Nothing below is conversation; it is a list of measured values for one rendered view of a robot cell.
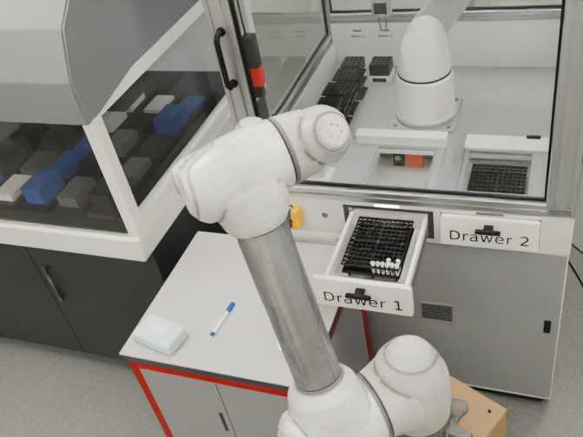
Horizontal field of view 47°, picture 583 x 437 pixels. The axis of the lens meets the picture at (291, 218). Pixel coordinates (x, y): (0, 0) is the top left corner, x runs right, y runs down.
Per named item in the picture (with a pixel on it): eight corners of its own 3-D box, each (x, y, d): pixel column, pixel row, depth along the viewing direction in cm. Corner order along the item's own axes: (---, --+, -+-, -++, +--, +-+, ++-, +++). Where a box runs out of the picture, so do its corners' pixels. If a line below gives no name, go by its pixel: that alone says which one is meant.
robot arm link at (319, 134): (317, 96, 131) (256, 123, 128) (349, 82, 113) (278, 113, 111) (343, 158, 133) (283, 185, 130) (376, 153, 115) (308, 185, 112)
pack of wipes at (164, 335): (190, 335, 206) (186, 325, 203) (171, 357, 200) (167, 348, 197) (153, 321, 213) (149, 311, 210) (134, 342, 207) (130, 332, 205)
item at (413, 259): (408, 308, 190) (407, 293, 186) (323, 296, 199) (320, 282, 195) (433, 218, 218) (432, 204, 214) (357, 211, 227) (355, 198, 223)
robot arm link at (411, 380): (467, 417, 150) (465, 358, 136) (398, 456, 146) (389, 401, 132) (426, 367, 162) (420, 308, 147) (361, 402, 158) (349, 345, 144)
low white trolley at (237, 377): (340, 520, 230) (307, 389, 183) (184, 480, 252) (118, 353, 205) (379, 384, 271) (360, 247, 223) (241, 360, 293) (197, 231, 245)
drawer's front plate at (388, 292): (413, 316, 189) (410, 290, 182) (317, 303, 199) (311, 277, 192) (414, 312, 190) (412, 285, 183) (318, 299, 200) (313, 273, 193)
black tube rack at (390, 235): (400, 285, 197) (398, 270, 193) (343, 278, 203) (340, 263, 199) (415, 236, 212) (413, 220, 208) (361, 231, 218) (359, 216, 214)
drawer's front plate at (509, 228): (538, 252, 200) (540, 225, 193) (441, 243, 210) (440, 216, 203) (538, 248, 201) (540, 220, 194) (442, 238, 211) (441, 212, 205)
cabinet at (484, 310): (553, 412, 248) (573, 257, 198) (296, 366, 285) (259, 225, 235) (563, 242, 315) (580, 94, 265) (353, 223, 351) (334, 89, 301)
